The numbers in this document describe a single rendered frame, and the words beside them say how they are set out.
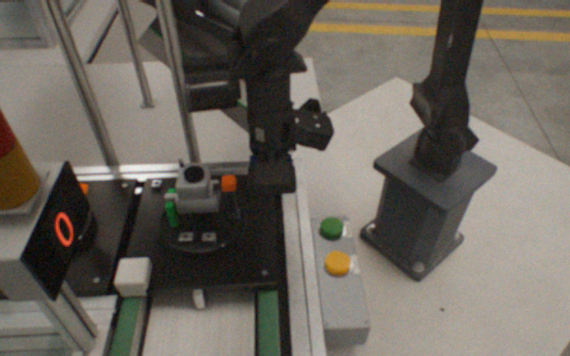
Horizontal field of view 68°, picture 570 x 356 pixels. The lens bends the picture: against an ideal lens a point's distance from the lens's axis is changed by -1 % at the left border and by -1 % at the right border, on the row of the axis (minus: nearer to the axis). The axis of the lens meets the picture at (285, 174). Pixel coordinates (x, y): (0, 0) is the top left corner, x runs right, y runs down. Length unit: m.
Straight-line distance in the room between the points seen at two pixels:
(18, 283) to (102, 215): 0.37
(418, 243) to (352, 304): 0.18
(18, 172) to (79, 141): 0.76
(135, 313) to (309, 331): 0.26
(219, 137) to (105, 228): 0.42
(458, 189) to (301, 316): 0.31
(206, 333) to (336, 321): 0.20
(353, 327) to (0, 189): 0.46
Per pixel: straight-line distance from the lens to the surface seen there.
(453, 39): 0.58
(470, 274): 0.87
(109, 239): 0.76
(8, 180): 0.41
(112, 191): 0.84
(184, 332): 0.70
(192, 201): 0.66
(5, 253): 0.43
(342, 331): 0.65
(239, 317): 0.70
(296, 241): 0.72
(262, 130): 0.56
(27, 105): 1.37
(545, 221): 1.02
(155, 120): 1.17
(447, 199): 0.69
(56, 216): 0.46
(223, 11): 0.79
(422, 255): 0.80
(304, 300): 0.67
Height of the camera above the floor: 1.53
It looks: 44 degrees down
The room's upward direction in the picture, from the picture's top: straight up
